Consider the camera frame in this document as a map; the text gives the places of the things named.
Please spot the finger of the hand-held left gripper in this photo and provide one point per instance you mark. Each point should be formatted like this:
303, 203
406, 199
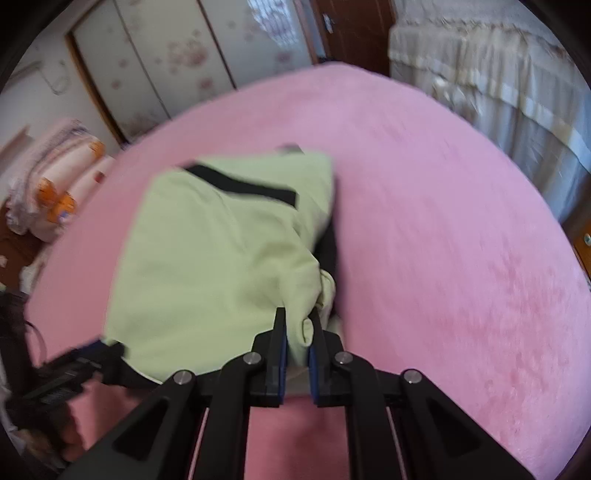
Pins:
104, 353

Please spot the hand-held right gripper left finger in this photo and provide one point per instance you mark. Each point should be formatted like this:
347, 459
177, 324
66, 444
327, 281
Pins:
280, 369

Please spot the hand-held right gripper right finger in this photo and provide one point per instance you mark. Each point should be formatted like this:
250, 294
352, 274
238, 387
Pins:
313, 369

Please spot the green and black hooded jacket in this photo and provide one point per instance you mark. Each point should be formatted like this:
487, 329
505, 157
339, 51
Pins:
207, 258

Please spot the wooden headboard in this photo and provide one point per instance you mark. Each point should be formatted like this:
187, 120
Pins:
14, 249

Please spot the pink bear print quilt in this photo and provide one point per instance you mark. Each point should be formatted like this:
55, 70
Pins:
90, 187
78, 161

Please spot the pink fleece bed blanket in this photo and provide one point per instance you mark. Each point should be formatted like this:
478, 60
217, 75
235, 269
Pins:
438, 230

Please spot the wooden drawer cabinet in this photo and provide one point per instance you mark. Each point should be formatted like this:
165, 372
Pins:
582, 249

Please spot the floral sliding door wardrobe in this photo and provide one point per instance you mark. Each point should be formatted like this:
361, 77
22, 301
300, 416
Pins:
184, 46

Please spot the brown wooden door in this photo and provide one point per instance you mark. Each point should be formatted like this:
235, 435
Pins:
360, 37

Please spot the wooden wall shelf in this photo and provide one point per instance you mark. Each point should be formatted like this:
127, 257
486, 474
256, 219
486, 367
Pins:
18, 141

